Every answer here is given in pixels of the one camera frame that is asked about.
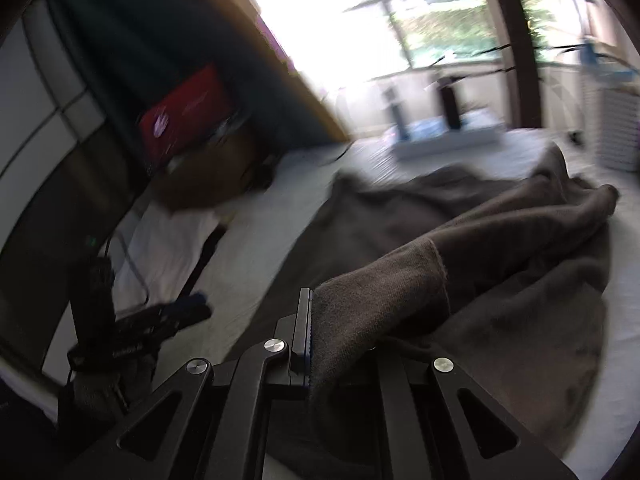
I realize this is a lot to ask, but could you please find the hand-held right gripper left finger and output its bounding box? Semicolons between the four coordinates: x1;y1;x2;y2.
60;287;316;480

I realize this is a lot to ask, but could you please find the teal curtain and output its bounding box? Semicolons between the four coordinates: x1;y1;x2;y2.
45;0;321;151

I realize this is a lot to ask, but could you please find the white perforated basket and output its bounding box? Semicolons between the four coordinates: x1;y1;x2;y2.
582;72;640;173

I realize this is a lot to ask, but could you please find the blue plastic item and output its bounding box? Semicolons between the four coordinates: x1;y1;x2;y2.
580;40;608;73

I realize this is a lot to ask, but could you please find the black charger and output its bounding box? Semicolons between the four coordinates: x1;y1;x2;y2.
437;76;463;131

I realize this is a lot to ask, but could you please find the balcony railing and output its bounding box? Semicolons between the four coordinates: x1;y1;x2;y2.
342;0;601;71

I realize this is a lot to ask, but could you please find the cardboard box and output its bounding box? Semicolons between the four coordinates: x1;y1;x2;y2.
150;125;261;211

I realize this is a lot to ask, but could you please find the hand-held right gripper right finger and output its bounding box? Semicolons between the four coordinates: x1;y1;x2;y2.
377;350;578;480

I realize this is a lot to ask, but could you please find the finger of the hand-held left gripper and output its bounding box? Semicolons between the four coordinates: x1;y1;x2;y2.
167;294;208;317
165;305;213;333

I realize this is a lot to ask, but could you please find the person's left hand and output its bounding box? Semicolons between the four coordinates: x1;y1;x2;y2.
57;355;157;423

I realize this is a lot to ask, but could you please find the yellow curtain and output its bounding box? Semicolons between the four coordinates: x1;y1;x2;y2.
165;0;351;143

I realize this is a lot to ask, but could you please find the white pillow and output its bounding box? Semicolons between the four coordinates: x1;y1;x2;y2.
42;205;231;401

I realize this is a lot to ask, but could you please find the dark brown t-shirt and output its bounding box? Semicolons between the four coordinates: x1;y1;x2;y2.
260;142;621;480

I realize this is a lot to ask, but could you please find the black strap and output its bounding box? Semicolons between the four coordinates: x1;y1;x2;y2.
180;225;228;301

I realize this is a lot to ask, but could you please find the brown window post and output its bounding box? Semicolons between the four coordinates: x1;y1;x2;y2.
472;0;543;131

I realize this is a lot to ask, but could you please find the tablet with red screen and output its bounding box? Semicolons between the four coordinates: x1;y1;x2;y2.
137;64;236;173

